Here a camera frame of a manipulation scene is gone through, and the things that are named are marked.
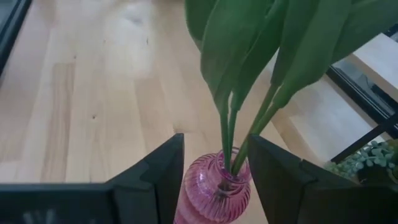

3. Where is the peach artificial tulip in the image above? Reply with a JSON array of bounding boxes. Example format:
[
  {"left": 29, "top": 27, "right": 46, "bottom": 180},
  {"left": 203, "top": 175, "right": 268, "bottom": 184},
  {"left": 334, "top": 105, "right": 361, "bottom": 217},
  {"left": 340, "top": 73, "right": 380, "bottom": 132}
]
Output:
[{"left": 228, "top": 0, "right": 292, "bottom": 162}]

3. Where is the wooden shelf with black legs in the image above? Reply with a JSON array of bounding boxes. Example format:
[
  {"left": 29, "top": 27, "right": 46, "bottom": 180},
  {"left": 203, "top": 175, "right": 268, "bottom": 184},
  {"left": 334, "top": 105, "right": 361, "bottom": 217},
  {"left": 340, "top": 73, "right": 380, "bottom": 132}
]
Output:
[{"left": 326, "top": 24, "right": 398, "bottom": 164}]

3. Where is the black metal table frame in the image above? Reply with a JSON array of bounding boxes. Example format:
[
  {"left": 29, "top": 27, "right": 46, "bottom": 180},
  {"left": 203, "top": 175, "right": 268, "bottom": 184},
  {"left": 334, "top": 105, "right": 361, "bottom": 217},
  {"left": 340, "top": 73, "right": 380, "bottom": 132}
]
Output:
[{"left": 0, "top": 0, "right": 32, "bottom": 75}]

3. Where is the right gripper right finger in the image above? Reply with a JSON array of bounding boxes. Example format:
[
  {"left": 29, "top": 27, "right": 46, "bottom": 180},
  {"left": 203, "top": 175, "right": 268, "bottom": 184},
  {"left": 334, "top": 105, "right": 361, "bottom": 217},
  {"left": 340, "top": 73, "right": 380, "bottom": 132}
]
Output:
[{"left": 248, "top": 134, "right": 324, "bottom": 224}]

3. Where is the pink ribbed glass vase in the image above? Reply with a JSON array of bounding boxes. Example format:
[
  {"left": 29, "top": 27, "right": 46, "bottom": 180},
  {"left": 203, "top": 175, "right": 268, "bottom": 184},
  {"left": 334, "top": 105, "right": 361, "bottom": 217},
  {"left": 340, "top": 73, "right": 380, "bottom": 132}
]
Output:
[{"left": 173, "top": 147, "right": 252, "bottom": 224}]

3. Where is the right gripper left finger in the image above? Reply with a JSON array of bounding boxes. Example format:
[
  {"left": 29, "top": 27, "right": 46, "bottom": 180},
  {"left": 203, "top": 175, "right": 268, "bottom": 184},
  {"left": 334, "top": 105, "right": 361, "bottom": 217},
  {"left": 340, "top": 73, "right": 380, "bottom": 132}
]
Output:
[{"left": 108, "top": 133, "right": 186, "bottom": 224}]

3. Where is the red artificial tulip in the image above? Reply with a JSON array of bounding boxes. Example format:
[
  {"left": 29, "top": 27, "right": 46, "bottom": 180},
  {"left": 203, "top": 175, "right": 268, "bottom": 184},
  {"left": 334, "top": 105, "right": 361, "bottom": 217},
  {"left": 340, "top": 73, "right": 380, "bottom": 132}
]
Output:
[{"left": 200, "top": 0, "right": 274, "bottom": 174}]

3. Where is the yellow artificial tulip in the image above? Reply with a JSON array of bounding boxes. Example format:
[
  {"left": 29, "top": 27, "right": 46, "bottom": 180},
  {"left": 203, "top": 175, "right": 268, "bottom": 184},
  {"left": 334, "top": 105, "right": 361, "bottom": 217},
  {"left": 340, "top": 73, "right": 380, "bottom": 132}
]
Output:
[{"left": 236, "top": 0, "right": 352, "bottom": 175}]

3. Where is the small potted succulent plant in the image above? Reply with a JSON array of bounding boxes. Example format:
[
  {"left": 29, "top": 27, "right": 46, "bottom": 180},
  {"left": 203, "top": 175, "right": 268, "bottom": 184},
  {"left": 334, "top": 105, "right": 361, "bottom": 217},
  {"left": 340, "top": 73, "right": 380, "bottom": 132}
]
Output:
[{"left": 325, "top": 139, "right": 398, "bottom": 187}]

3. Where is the pink artificial tulip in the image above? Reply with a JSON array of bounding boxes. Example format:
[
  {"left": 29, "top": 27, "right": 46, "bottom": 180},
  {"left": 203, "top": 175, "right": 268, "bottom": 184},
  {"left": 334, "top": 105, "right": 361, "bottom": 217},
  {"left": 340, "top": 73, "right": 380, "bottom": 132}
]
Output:
[{"left": 185, "top": 0, "right": 398, "bottom": 63}]

